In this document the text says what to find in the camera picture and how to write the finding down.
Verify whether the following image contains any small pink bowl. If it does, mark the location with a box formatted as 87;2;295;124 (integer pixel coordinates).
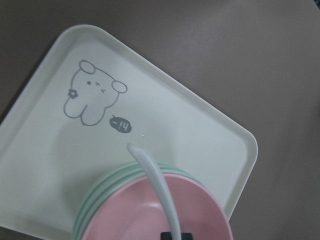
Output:
80;173;233;240

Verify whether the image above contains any white rectangular tray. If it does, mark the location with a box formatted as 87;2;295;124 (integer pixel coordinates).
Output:
0;25;258;232

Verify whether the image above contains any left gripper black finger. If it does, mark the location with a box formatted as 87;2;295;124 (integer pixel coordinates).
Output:
160;226;194;240

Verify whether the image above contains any stack of green bowls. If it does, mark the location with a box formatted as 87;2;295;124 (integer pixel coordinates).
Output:
72;161;196;240

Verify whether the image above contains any white spoon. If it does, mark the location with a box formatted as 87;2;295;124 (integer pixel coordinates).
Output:
127;143;182;240

